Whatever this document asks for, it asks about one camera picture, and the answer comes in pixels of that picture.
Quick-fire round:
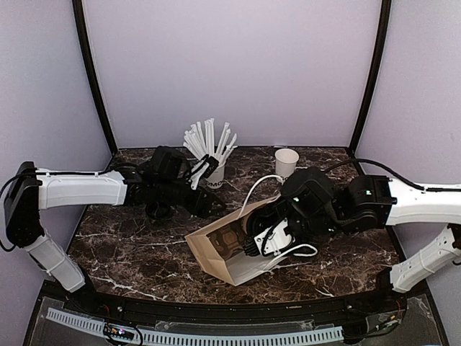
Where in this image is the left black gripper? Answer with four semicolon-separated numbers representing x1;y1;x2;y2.
156;177;227;219

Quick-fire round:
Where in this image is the cardboard cup carrier tray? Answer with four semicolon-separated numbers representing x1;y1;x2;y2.
208;221;246;260

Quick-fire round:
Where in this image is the brown paper bag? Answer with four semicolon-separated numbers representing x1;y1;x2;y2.
184;174;318;288

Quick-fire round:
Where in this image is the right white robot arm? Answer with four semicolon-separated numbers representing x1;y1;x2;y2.
242;167;460;313

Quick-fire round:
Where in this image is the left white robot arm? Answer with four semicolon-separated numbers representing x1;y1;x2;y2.
1;146;226;314

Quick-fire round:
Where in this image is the white cup holding straws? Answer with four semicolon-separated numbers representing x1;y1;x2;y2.
205;164;225;190

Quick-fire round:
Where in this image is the spare white paper cup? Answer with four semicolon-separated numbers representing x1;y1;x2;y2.
274;148;299;177

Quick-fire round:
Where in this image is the spare black cup lid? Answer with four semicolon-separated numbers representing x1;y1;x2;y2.
145;202;173;220

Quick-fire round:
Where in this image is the bundle of wrapped white straws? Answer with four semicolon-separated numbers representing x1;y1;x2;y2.
183;118;238;165

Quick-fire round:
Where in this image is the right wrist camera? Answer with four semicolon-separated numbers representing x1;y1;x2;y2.
243;223;295;257

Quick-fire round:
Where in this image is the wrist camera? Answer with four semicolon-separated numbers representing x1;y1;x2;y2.
187;154;219;190
243;223;295;257

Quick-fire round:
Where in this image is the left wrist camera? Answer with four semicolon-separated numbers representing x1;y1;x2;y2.
187;154;219;190

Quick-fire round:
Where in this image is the black front rail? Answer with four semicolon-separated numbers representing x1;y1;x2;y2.
42;279;429;327

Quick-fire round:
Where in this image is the white cable duct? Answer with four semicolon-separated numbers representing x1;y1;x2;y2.
45;308;344;345

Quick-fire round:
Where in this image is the right black frame post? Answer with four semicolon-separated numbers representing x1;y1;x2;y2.
348;0;392;155

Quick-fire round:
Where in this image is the black frame post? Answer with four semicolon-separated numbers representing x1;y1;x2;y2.
71;0;118;156
348;0;392;155

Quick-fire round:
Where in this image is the left black frame post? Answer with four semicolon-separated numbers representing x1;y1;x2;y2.
71;0;118;156

